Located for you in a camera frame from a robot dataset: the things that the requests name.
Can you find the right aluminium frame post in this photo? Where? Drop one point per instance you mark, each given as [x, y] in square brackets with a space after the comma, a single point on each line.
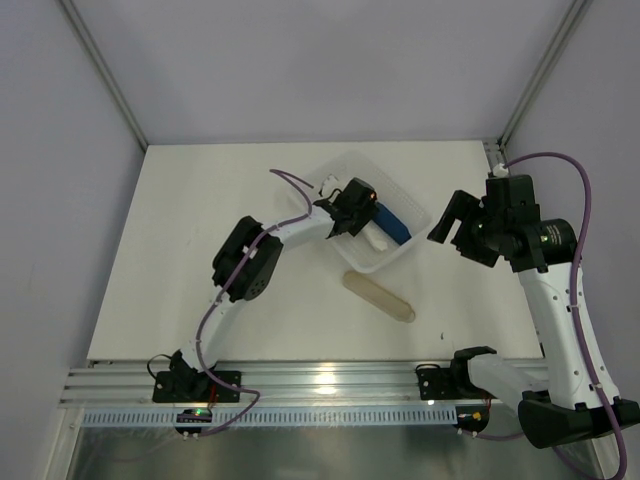
[552, 54]

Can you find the left aluminium frame post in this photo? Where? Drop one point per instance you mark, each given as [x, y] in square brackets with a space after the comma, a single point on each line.
[98, 62]

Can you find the oval wooden cutlery tray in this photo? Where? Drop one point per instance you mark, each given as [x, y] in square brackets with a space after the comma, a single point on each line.
[378, 296]

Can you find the white plastic basket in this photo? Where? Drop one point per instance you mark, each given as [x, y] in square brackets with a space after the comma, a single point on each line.
[356, 251]

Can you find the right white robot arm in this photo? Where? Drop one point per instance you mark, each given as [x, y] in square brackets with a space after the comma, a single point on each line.
[579, 401]

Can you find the aluminium frame post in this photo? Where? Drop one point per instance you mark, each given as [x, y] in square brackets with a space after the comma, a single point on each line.
[98, 62]
[552, 54]

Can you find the white paper napkin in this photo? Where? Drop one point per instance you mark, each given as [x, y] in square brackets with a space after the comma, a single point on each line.
[375, 237]

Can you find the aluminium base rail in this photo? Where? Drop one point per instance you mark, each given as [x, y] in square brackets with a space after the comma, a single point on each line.
[280, 383]

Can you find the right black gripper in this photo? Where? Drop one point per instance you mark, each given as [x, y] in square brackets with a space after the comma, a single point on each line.
[463, 226]

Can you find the white slotted cable duct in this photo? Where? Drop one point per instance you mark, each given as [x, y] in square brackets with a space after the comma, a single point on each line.
[289, 416]

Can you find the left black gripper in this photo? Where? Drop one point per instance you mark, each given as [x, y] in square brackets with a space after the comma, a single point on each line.
[361, 211]

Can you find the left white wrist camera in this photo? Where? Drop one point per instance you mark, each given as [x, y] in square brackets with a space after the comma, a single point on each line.
[330, 186]

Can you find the right aluminium side rail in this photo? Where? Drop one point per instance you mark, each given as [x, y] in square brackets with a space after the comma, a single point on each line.
[505, 165]

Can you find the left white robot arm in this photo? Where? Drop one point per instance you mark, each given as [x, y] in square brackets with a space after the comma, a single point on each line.
[242, 270]

